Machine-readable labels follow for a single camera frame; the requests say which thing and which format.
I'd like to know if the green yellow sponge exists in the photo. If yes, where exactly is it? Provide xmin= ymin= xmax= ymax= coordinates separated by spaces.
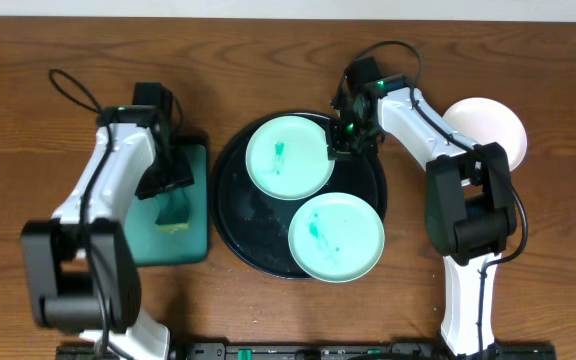
xmin=155 ymin=190 xmax=190 ymax=232

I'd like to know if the green plate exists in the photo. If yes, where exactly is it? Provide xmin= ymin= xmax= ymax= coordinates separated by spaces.
xmin=245 ymin=115 xmax=335 ymax=200
xmin=288 ymin=192 xmax=385 ymax=283

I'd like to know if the white plate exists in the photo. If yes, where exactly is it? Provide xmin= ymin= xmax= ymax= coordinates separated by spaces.
xmin=443 ymin=97 xmax=528 ymax=171

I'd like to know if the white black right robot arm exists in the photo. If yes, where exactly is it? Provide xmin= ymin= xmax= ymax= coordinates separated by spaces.
xmin=328 ymin=73 xmax=526 ymax=359

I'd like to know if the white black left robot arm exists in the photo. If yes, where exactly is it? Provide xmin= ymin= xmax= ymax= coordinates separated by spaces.
xmin=20 ymin=105 xmax=193 ymax=359

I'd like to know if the rectangular black water tray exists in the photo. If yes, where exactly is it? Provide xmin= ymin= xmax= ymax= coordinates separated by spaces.
xmin=124 ymin=137 xmax=209 ymax=267

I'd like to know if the round black tray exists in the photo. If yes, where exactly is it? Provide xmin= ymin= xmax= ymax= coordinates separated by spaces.
xmin=208 ymin=113 xmax=388 ymax=280

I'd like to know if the green plate front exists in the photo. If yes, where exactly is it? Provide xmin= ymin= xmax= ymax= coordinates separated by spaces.
xmin=288 ymin=192 xmax=385 ymax=283

